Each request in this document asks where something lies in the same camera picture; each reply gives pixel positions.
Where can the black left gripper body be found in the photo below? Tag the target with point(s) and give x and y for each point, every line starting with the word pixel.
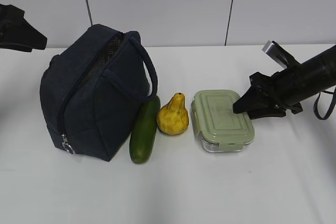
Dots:
pixel 11 21

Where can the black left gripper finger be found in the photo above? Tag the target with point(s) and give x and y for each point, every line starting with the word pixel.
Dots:
pixel 22 37

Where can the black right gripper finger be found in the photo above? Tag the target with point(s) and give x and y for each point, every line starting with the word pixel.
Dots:
pixel 272 111
pixel 253 99

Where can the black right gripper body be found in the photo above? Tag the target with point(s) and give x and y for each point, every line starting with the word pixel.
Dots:
pixel 273 92

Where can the green lid glass food container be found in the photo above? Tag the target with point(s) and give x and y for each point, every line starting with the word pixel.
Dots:
pixel 216 126

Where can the yellow pear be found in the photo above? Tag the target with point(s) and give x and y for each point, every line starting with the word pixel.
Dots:
pixel 172 119

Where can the dark blue lunch bag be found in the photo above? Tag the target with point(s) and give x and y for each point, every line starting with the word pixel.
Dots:
pixel 91 93

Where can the green cucumber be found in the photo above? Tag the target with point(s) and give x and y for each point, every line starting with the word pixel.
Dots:
pixel 144 131

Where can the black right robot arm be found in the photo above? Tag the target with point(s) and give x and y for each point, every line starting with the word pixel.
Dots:
pixel 308 78

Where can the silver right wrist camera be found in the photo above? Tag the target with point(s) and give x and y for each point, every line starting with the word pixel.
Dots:
pixel 279 55

